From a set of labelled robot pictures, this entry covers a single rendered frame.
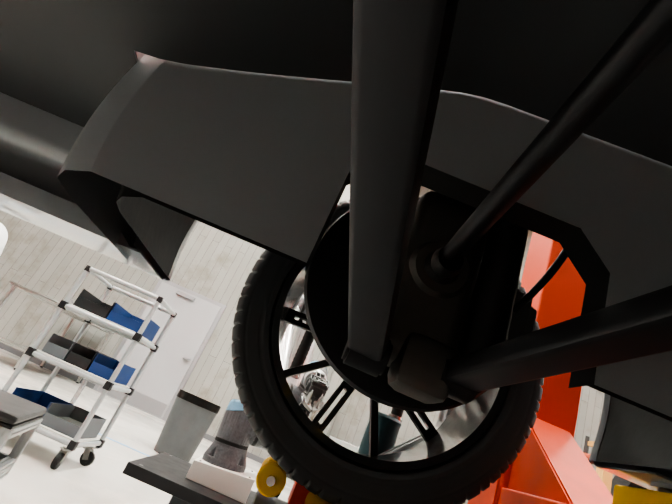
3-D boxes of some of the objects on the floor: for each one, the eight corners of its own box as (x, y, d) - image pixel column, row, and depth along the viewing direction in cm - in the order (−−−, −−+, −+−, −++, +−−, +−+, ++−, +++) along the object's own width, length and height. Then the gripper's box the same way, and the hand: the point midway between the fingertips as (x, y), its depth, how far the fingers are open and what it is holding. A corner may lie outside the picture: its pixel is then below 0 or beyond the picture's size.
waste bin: (144, 448, 392) (176, 387, 414) (154, 445, 433) (183, 390, 455) (189, 468, 394) (219, 406, 416) (195, 463, 434) (222, 407, 457)
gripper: (309, 367, 165) (307, 387, 144) (331, 377, 166) (332, 398, 144) (300, 387, 166) (296, 411, 144) (322, 397, 166) (321, 422, 145)
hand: (310, 411), depth 146 cm, fingers closed
